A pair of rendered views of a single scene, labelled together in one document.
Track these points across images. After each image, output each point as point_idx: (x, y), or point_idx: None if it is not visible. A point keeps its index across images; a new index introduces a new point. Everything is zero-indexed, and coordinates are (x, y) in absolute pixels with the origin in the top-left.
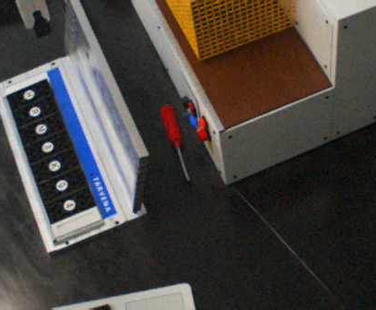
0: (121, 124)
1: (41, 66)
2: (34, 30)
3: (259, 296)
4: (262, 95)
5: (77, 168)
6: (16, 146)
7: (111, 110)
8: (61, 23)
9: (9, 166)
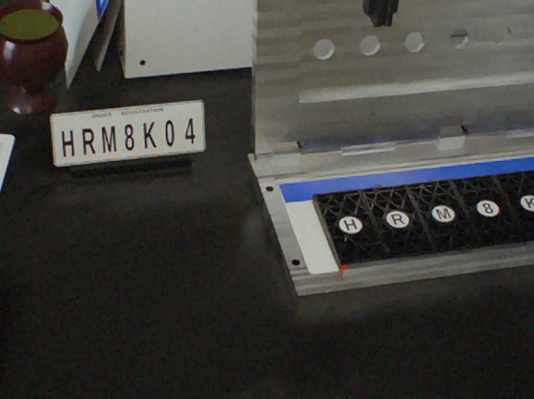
0: None
1: (271, 207)
2: (393, 6)
3: None
4: None
5: None
6: (470, 264)
7: (496, 43)
8: (137, 184)
9: (499, 298)
